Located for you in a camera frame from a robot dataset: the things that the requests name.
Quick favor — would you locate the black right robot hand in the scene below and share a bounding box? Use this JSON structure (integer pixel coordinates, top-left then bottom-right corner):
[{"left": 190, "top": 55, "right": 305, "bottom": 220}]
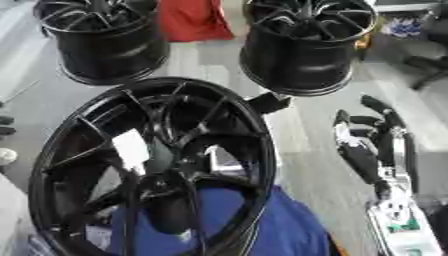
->
[{"left": 330, "top": 94, "right": 422, "bottom": 201}]

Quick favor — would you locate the black block behind wheel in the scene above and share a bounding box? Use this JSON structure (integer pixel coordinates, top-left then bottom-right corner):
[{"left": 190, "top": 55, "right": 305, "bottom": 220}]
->
[{"left": 246, "top": 92, "right": 294, "bottom": 115}]

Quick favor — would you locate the black wheel with deep barrel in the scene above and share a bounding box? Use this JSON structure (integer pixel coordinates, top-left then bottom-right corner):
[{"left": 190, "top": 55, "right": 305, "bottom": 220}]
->
[
  {"left": 238, "top": 0, "right": 380, "bottom": 98},
  {"left": 31, "top": 0, "right": 174, "bottom": 87}
]

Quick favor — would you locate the white pin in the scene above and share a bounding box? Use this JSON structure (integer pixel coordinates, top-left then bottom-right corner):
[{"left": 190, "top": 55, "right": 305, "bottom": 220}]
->
[{"left": 110, "top": 128, "right": 153, "bottom": 176}]

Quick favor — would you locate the large black spoked wheel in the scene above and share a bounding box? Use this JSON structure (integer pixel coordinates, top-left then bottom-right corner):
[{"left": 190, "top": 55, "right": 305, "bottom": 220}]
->
[{"left": 26, "top": 76, "right": 280, "bottom": 256}]

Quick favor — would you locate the blue and white bag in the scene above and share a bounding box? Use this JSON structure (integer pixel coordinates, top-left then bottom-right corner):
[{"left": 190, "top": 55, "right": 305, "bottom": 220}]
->
[{"left": 385, "top": 15, "right": 427, "bottom": 39}]

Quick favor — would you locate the red fabric item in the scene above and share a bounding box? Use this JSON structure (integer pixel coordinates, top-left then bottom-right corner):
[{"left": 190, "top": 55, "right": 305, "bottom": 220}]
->
[{"left": 157, "top": 0, "right": 237, "bottom": 43}]

